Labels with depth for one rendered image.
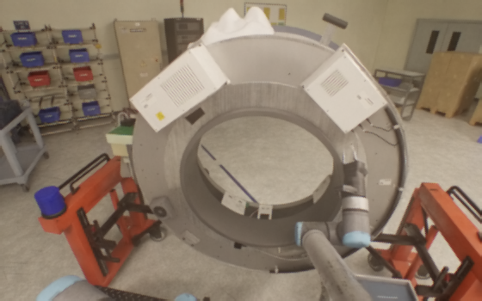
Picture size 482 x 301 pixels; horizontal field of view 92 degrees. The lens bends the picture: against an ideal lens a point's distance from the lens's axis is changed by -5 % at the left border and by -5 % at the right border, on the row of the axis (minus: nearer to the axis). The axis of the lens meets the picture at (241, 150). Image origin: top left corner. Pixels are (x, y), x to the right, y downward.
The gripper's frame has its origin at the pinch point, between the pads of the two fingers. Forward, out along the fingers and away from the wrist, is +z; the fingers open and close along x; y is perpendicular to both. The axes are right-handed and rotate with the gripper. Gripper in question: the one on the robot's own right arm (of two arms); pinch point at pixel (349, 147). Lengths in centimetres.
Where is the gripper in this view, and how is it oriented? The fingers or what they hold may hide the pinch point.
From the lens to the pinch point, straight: 105.9
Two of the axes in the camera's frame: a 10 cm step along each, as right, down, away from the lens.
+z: 1.4, -9.0, 4.0
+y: 8.6, 3.2, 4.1
